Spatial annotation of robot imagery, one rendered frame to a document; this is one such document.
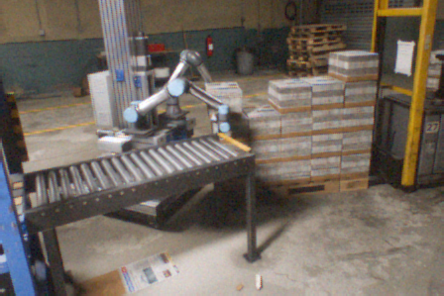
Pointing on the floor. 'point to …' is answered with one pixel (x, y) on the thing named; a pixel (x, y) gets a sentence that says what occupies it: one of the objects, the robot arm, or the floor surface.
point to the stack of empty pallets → (310, 35)
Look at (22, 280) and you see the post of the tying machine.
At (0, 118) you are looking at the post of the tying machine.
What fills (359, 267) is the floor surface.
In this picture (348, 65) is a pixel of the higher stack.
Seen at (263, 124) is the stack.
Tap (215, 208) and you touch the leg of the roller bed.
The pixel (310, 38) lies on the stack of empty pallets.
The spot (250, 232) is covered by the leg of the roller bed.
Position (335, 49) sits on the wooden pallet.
